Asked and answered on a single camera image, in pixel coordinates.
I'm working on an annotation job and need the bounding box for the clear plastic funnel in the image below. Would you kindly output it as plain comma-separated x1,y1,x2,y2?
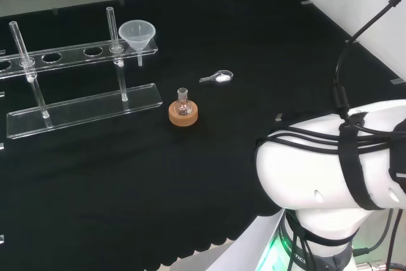
118,20,157,67

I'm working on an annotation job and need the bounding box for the glass weighing funnel with powder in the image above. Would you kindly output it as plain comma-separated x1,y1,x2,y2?
199,69,234,84

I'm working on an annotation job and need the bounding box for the clear acrylic funnel stand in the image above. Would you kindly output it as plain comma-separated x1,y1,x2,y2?
0,6,164,140

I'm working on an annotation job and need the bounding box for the small round-bottom glass flask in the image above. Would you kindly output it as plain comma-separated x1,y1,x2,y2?
176,88,192,117

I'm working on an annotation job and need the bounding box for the black cloth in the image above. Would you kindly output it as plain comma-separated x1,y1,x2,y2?
0,0,406,271

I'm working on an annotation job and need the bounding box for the cork ring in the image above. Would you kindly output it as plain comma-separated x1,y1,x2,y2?
168,101,199,126

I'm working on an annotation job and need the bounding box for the thick black cable with ferrite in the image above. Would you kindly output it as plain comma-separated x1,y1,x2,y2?
331,0,406,119

